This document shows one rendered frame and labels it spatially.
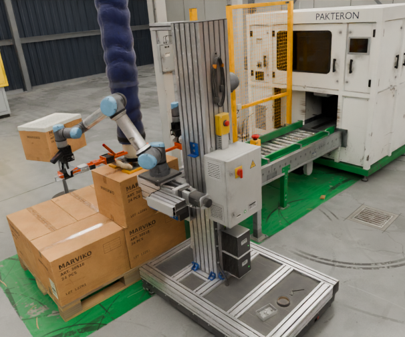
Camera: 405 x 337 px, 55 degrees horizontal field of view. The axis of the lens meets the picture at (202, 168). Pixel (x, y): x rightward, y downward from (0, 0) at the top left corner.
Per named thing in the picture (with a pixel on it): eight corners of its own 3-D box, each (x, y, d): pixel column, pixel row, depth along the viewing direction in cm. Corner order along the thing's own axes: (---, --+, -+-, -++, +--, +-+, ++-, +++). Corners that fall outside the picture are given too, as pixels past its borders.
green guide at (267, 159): (332, 132, 482) (332, 125, 479) (339, 134, 475) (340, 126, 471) (244, 172, 387) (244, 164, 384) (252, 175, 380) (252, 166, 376)
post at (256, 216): (256, 234, 384) (254, 138, 345) (262, 237, 379) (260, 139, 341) (252, 237, 380) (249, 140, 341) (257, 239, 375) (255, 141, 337)
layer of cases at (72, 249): (129, 206, 428) (123, 172, 413) (186, 239, 357) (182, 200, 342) (17, 253, 357) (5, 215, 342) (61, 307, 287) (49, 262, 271)
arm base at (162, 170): (174, 172, 276) (173, 158, 273) (158, 179, 267) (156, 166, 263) (161, 167, 287) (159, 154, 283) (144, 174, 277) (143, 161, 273)
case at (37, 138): (61, 142, 502) (55, 112, 487) (87, 145, 486) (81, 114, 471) (25, 160, 451) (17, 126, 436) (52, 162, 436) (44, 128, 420)
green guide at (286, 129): (296, 125, 520) (296, 118, 517) (303, 126, 513) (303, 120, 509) (208, 160, 425) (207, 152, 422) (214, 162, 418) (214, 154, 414)
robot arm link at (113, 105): (165, 158, 264) (118, 89, 253) (157, 166, 251) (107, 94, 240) (152, 166, 269) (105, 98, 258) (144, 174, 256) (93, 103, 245)
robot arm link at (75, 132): (83, 124, 270) (69, 124, 273) (75, 129, 260) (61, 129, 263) (85, 135, 273) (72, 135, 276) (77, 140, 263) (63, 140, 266)
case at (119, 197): (153, 188, 371) (148, 148, 356) (182, 199, 345) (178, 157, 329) (99, 212, 332) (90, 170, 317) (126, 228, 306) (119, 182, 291)
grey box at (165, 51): (174, 69, 441) (170, 42, 430) (176, 70, 437) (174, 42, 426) (159, 72, 429) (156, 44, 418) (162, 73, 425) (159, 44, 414)
